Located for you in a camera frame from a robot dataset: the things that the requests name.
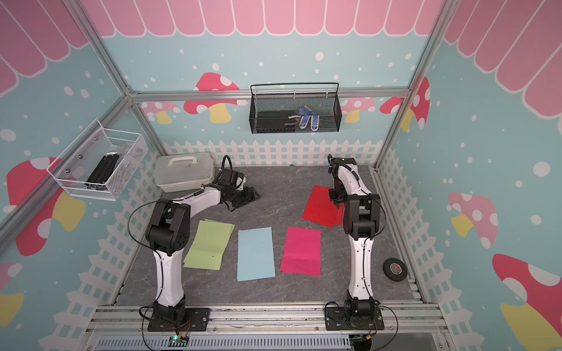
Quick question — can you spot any blue white item in basket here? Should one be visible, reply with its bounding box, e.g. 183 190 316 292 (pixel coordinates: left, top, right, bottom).
285 105 320 132

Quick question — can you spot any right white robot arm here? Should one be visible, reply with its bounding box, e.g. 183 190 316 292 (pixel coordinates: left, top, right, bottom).
327 155 384 333

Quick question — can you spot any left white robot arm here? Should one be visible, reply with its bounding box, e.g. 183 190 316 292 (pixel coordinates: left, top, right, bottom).
145 155 261 333

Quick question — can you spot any black box in mesh basket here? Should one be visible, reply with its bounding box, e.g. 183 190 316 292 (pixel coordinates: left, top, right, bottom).
253 111 297 134

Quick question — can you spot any black mesh wall basket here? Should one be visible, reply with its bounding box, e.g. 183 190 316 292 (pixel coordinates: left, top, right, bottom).
249 82 342 134

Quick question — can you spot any black tape roll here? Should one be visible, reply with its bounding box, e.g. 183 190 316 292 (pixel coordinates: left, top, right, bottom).
383 257 408 282

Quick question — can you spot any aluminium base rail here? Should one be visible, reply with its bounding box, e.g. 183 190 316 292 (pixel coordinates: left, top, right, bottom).
78 301 455 350

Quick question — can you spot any green lit circuit board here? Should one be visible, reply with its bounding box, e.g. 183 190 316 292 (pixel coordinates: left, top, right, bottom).
168 334 190 348

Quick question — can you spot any black block in wire basket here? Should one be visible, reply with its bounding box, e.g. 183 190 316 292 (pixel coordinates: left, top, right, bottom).
85 153 120 191

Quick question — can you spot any large green paper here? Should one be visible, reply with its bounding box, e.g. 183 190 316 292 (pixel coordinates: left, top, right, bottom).
184 220 235 271

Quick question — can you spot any red paper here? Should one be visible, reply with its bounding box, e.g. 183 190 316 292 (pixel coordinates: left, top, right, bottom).
334 203 345 226
302 186 337 228

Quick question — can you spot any white plastic storage box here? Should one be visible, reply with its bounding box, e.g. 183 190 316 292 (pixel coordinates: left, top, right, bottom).
154 152 215 193

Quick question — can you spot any blue paper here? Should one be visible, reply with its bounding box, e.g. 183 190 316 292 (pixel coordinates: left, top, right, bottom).
237 227 275 282

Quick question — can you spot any white wire wall basket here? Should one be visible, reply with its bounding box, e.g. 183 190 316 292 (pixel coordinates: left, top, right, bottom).
47 120 148 201

